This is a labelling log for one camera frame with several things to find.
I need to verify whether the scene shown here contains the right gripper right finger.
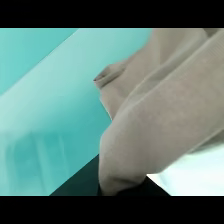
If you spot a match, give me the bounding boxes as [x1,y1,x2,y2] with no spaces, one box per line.
[113,175,171,197]

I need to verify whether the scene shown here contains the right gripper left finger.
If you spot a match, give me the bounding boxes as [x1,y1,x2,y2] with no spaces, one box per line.
[49,154,101,197]

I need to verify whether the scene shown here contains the beige sweater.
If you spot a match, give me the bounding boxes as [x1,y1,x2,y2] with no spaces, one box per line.
[93,28,224,197]

